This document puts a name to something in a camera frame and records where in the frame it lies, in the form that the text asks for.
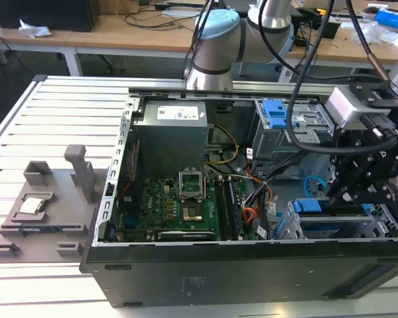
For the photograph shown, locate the grey parts rack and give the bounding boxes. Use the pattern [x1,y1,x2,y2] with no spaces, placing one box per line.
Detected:
[0,144,102,265]

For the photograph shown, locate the blue cardboard box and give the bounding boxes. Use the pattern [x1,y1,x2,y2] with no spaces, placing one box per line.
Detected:
[373,7,398,31]

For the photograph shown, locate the green motherboard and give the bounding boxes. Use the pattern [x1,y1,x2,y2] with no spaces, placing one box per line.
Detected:
[117,175,263,242]

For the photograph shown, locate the CPU socket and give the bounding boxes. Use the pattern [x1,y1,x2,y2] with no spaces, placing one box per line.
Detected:
[181,205,204,222]

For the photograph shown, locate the black RAM slot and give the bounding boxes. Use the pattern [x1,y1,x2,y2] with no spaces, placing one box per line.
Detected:
[228,178,245,240]
[216,178,232,240]

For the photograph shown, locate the blue disk wire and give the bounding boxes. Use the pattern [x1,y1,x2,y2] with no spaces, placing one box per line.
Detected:
[301,174,331,202]

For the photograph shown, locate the black wire bundle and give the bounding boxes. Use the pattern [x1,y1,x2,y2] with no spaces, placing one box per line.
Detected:
[242,148,306,208]

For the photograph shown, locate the metal socket cover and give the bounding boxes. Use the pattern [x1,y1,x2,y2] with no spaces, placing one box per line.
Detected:
[178,168,206,201]

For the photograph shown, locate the blue plastic drive latch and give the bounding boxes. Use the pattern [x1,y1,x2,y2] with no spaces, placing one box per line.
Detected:
[261,99,297,131]

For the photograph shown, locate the clear plastic bag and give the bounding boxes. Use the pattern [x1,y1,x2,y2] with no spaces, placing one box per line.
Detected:
[360,20,384,46]

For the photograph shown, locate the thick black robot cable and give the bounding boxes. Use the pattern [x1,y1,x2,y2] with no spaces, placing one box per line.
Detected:
[285,0,398,156]

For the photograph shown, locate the wooden desk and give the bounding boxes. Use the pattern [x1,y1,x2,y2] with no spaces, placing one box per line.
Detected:
[0,0,398,78]

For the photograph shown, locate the small black box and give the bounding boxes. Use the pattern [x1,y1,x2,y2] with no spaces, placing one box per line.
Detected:
[317,18,342,40]

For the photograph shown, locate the black cables on desk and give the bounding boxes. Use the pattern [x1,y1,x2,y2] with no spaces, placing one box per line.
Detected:
[124,2,195,32]

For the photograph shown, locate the large black box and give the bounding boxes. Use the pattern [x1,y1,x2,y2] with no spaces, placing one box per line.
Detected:
[0,0,101,33]

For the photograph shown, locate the yellow and black wires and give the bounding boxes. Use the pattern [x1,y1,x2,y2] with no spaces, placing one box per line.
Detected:
[204,123,240,166]

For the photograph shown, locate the grey metal drive cage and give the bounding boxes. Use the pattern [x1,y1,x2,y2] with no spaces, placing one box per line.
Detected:
[251,98,339,162]

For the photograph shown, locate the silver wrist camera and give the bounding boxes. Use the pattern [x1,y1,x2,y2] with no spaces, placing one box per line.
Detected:
[324,87,366,129]

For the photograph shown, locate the hanging blue cable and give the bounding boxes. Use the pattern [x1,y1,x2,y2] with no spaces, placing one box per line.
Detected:
[303,36,318,81]

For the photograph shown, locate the silver CPU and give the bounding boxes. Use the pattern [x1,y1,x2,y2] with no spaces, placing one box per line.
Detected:
[19,196,48,215]

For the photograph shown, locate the RAM stick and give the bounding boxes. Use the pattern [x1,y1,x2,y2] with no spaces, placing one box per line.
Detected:
[19,224,84,233]

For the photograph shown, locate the black cable with brown plug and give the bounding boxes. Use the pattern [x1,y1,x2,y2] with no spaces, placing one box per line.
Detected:
[346,0,391,82]

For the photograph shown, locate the crumpled white paper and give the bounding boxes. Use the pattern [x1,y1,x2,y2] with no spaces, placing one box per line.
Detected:
[18,18,52,38]

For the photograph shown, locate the hard disk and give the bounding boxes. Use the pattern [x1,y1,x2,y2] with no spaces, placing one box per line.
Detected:
[292,197,375,235]

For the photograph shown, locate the black PC case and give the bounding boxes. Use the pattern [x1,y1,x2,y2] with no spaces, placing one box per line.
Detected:
[79,86,398,309]

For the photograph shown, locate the grey power supply unit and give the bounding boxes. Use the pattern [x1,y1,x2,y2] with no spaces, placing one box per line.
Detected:
[132,100,209,173]

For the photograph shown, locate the orange wire bundle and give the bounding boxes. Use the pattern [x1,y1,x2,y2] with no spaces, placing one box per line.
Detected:
[242,184,273,230]

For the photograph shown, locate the metal disk bay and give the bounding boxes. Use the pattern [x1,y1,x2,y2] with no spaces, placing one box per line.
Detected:
[281,197,398,240]

